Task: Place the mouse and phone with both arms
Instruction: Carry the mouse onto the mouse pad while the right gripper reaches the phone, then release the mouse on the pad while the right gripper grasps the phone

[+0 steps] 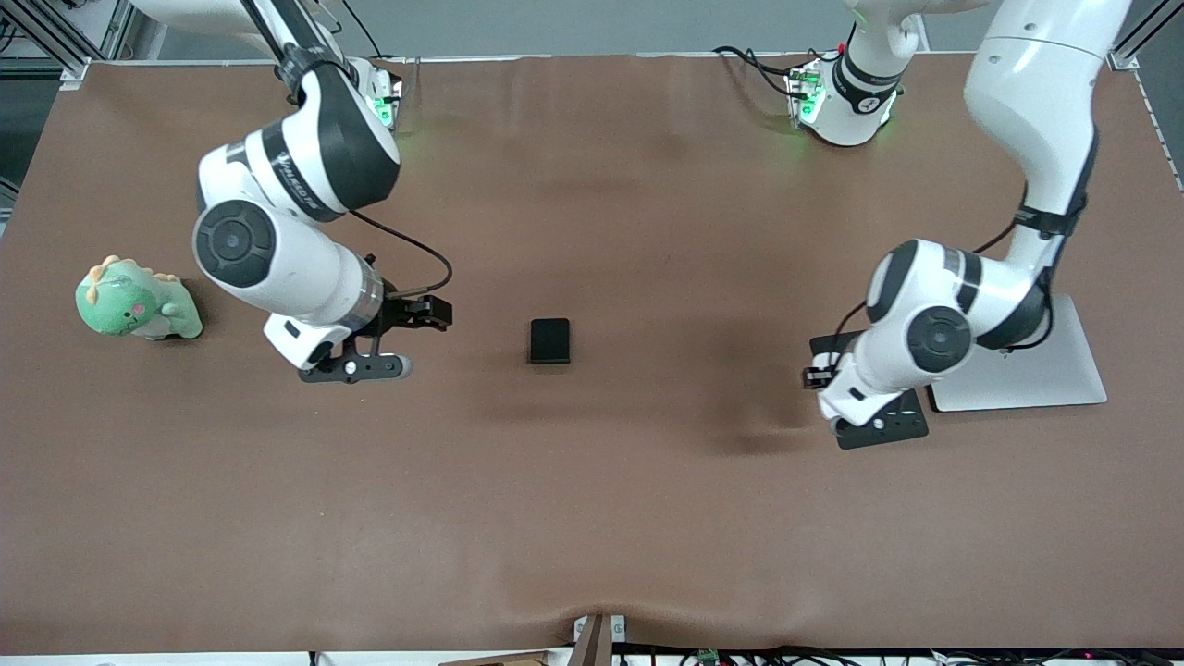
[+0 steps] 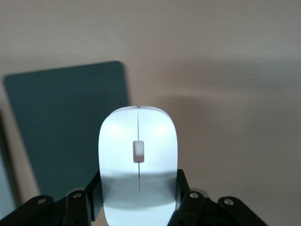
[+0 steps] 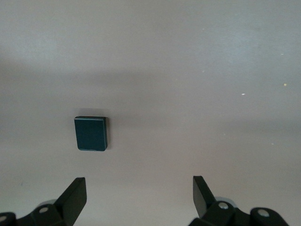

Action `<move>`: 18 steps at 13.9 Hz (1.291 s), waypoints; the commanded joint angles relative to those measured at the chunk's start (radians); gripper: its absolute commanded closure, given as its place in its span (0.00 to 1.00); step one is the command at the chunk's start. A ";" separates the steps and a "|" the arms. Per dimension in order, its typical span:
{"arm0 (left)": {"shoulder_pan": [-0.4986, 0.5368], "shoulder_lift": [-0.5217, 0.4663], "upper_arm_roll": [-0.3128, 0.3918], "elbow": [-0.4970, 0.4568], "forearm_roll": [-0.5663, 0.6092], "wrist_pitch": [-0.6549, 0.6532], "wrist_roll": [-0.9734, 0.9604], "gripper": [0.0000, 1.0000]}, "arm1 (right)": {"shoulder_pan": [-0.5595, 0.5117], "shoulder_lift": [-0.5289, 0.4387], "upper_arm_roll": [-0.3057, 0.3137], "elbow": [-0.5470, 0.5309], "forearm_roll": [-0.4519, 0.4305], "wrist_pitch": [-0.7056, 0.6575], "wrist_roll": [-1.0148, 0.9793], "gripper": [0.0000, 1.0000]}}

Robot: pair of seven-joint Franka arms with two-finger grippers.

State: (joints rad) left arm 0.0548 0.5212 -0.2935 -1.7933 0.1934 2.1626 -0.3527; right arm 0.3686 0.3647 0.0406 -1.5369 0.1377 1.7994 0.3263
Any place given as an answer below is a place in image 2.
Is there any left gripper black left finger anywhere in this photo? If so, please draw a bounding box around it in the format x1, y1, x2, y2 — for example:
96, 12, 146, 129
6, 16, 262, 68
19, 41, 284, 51
9, 169, 104, 226

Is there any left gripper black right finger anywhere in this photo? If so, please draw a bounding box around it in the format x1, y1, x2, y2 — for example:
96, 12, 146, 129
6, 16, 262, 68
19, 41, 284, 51
167, 169, 269, 226

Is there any white computer mouse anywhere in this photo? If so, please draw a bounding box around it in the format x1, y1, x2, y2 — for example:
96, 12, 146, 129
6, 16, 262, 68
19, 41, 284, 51
98, 105, 178, 226

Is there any black mouse pad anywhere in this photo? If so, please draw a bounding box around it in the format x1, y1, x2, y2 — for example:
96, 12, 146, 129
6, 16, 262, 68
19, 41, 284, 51
2, 60, 130, 201

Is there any silver closed laptop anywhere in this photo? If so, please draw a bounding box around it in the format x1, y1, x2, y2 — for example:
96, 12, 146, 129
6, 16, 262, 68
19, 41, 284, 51
0, 109, 22, 212

